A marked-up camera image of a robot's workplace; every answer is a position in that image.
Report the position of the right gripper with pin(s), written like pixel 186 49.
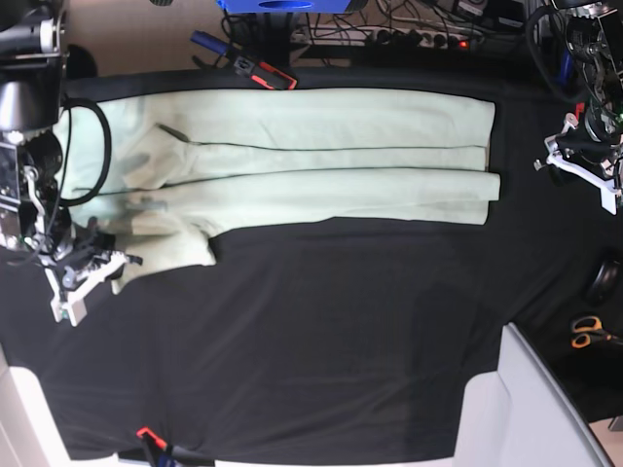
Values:
pixel 37 226

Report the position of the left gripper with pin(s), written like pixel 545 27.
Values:
pixel 593 34

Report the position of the light green T-shirt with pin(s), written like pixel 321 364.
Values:
pixel 188 166

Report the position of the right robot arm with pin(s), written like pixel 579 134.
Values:
pixel 33 68

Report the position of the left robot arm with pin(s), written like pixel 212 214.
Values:
pixel 573 140

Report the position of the red black clamp right edge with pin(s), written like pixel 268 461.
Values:
pixel 571 85

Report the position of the red black clamp edge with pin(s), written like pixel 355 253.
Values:
pixel 154 451
pixel 571 85

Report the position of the black tape roll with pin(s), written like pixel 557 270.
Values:
pixel 603 284

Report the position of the white box left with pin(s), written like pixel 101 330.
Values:
pixel 29 435

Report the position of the white box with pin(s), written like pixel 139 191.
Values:
pixel 519 415
pixel 29 435

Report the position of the red black clamp bottom edge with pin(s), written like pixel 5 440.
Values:
pixel 154 451

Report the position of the black table cloth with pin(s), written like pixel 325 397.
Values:
pixel 344 341

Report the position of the white box right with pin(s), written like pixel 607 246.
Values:
pixel 519 415

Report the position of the orange handled scissors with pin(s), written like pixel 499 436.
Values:
pixel 588 330

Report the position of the red black clamp with blue handle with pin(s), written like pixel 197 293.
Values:
pixel 245 65

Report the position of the blue camera mount base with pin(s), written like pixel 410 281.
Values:
pixel 284 6

